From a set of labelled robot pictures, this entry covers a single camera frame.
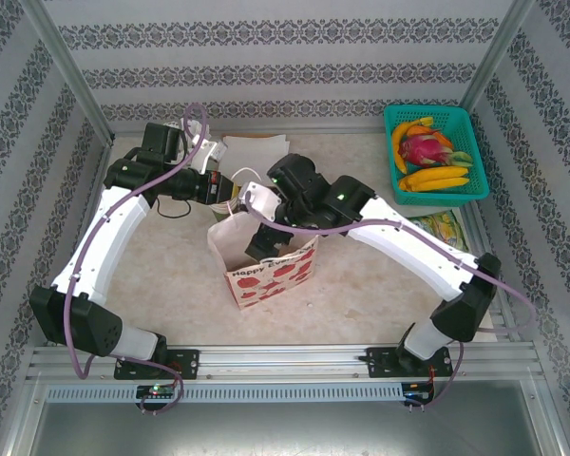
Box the white paper bag red prints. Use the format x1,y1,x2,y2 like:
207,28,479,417
206,165,320,313

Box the white napkin stack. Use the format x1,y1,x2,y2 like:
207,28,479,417
221,134,291,167

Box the curved yellow banana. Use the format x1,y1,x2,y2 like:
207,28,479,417
390,116,436,176

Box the pink dragon fruit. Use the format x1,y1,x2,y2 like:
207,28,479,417
397,132,455,167

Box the orange fruit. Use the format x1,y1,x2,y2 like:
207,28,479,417
406,123,455,148

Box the yellow green snack packet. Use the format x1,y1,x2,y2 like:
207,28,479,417
408,210,470,253

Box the teal plastic basket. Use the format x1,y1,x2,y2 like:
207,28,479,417
383,104,491,207

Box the small controller circuit board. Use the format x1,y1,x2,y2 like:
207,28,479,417
137,384,177,399
403,382,436,405

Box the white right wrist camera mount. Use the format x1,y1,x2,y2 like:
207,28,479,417
239,181,281,222

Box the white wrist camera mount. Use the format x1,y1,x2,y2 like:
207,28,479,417
239,181,281,222
189,135,229,175

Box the thin black cable loop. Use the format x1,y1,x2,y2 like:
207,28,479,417
152,195,192,220

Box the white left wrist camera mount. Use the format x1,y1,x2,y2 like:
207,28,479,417
189,135,229,175

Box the aluminium frame post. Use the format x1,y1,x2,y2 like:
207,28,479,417
459,0,537,110
17,0,118,143

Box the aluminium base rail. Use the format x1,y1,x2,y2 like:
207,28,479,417
26,344,541,381

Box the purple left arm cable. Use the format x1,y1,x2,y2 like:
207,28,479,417
64,103,209,381

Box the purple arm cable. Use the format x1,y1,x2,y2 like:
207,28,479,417
244,189,537,333
64,103,209,381

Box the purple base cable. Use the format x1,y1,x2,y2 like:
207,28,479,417
422,340,467,410
116,360,186,415

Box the slotted grey cable duct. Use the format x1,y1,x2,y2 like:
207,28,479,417
45,383,405,404

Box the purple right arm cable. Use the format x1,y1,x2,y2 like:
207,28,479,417
244,189,537,333

